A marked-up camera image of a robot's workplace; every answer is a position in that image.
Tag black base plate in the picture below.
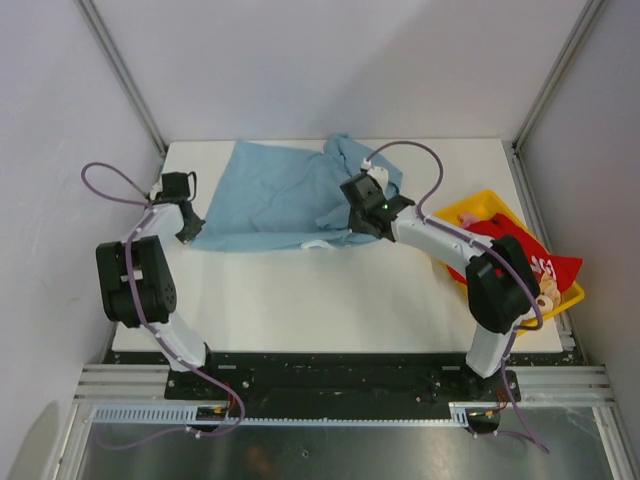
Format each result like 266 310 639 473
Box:
164 352 521 419

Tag right aluminium corner post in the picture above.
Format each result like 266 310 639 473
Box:
510 0 612 153

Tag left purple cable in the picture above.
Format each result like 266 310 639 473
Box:
81 162 247 450

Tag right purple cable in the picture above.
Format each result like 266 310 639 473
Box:
362 140 551 454

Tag grey slotted cable duct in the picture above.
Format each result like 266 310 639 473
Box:
93 403 490 427

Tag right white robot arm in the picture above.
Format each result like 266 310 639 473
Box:
340 172 543 401

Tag purple cable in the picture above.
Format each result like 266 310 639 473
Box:
362 140 551 454
81 162 247 450

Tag yellow plastic bin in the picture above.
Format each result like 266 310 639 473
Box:
434 190 585 320

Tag aluminium corner post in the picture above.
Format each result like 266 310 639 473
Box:
75 0 168 158
510 0 612 153

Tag light blue t shirt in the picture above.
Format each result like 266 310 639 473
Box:
193 135 377 253

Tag aluminium frame rail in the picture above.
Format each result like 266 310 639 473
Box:
73 364 614 406

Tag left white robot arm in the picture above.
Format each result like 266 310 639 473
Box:
95 203 221 400

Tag red printed t shirt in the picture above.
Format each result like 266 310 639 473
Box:
458 212 583 305

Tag left aluminium corner post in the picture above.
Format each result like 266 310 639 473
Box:
75 0 168 158

